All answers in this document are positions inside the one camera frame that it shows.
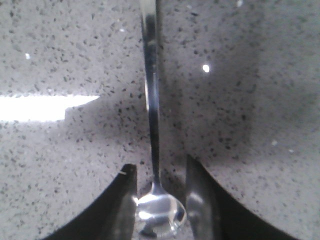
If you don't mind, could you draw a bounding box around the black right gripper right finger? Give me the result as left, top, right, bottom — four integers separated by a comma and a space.
185, 155, 294, 240

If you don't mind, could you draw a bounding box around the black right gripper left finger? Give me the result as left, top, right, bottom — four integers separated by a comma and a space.
44, 164, 137, 240

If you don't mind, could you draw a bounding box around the silver spoon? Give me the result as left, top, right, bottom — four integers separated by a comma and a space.
136, 0, 187, 240

